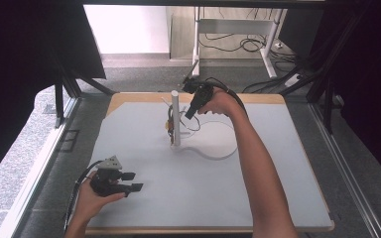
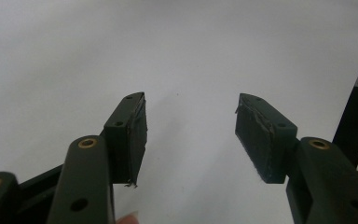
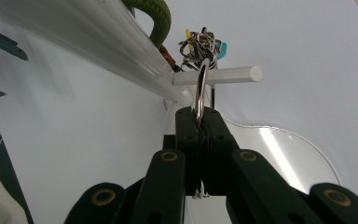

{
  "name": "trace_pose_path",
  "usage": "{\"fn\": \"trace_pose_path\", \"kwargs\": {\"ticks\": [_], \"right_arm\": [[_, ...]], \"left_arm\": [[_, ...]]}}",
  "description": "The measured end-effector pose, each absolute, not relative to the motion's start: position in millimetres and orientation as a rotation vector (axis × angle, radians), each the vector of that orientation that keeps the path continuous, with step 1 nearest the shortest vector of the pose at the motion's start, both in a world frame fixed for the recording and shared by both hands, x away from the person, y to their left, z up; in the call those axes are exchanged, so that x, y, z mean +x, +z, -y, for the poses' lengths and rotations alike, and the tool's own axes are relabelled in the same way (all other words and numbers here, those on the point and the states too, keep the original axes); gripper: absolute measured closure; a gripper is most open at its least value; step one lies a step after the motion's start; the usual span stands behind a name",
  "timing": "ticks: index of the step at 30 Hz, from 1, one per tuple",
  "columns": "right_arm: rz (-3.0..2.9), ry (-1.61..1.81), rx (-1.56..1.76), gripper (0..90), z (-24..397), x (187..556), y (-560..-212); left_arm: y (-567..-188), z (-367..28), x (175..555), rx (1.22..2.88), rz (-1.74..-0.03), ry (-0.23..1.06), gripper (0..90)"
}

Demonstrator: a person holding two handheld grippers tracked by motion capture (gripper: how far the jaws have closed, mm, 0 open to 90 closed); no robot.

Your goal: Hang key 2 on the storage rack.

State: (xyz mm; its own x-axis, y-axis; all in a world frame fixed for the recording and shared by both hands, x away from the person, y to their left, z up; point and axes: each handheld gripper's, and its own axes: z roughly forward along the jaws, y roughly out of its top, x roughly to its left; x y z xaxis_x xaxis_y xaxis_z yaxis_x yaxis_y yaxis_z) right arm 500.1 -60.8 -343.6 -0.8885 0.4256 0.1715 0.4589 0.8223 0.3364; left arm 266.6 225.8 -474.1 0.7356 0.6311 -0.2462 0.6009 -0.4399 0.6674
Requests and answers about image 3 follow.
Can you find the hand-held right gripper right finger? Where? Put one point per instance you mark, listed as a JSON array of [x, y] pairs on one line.
[[248, 186]]

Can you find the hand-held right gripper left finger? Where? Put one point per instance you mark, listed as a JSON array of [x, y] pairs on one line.
[[167, 186]]

